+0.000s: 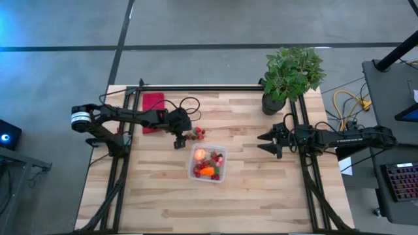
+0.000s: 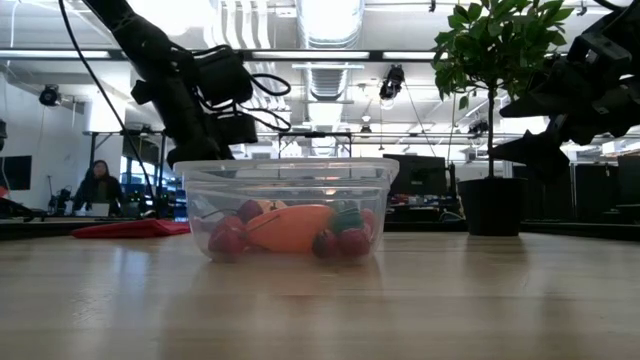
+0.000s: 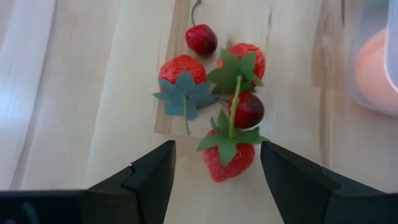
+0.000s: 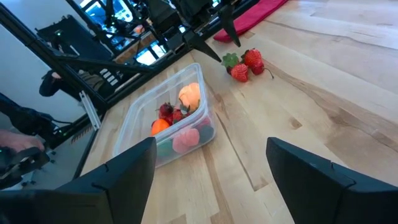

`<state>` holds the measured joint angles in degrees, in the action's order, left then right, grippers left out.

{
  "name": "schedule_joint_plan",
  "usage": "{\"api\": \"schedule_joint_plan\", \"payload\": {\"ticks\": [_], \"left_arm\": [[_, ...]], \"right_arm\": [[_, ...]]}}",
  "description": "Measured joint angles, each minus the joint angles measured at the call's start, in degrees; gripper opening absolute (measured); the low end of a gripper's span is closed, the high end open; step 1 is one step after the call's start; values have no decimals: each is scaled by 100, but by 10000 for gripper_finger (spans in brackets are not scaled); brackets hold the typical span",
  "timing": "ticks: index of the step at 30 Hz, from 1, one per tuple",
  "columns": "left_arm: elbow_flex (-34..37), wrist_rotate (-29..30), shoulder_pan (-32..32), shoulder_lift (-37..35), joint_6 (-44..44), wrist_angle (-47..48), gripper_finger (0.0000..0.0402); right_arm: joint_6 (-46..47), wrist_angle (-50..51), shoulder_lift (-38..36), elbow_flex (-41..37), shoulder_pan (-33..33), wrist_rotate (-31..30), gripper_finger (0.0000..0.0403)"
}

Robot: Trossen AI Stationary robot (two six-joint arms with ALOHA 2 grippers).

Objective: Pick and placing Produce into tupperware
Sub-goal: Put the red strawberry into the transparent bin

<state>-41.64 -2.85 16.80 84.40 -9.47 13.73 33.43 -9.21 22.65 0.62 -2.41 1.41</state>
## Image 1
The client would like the yellow cable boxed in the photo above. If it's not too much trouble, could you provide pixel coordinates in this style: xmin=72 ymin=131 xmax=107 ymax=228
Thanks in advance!
xmin=332 ymin=90 xmax=372 ymax=132

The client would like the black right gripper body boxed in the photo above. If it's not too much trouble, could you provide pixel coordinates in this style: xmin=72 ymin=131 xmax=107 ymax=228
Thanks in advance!
xmin=276 ymin=123 xmax=297 ymax=160

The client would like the black pole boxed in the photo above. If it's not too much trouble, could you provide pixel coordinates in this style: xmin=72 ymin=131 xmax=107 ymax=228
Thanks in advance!
xmin=374 ymin=30 xmax=418 ymax=72

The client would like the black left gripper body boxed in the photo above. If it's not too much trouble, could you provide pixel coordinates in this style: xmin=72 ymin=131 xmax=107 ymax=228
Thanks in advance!
xmin=165 ymin=107 xmax=193 ymax=136

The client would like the gray desk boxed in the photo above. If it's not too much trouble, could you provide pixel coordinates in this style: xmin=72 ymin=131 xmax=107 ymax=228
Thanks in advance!
xmin=361 ymin=59 xmax=418 ymax=226

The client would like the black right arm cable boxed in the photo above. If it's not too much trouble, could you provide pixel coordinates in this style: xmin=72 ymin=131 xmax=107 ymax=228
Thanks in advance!
xmin=282 ymin=112 xmax=297 ymax=154

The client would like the red folded cloth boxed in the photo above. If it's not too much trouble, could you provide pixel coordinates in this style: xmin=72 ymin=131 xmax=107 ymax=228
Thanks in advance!
xmin=142 ymin=92 xmax=166 ymax=134

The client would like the orange toy fruit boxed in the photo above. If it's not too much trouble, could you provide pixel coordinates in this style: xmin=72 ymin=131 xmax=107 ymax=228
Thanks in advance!
xmin=199 ymin=166 xmax=221 ymax=177

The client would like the white paper sheet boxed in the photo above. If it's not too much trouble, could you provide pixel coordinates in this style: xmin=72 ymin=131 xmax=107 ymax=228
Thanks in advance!
xmin=338 ymin=156 xmax=353 ymax=176

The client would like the screen with blue display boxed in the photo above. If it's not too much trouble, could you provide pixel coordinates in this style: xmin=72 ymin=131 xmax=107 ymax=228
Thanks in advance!
xmin=394 ymin=103 xmax=418 ymax=123

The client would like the backlit colourful keyboard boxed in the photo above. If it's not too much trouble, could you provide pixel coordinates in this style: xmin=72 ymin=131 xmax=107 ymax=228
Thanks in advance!
xmin=381 ymin=162 xmax=418 ymax=202

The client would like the black box blue light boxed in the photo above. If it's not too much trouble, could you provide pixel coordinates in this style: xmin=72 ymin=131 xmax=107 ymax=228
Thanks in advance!
xmin=0 ymin=119 xmax=23 ymax=151

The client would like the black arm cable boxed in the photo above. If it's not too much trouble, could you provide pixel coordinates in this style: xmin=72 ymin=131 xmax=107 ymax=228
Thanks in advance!
xmin=282 ymin=112 xmax=297 ymax=154
xmin=178 ymin=96 xmax=202 ymax=122

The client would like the gray metal stand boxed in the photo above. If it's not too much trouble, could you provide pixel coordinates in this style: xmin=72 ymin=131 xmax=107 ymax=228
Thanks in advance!
xmin=0 ymin=146 xmax=53 ymax=235

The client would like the clear plastic tupperware container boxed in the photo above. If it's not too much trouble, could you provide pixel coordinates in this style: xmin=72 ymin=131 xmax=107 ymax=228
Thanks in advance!
xmin=187 ymin=143 xmax=229 ymax=183

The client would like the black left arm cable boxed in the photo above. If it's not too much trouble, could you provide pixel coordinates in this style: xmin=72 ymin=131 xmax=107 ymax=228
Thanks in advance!
xmin=178 ymin=96 xmax=202 ymax=122

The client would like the green potted plant black pot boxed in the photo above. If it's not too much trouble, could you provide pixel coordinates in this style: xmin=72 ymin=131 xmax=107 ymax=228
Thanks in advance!
xmin=261 ymin=46 xmax=327 ymax=116

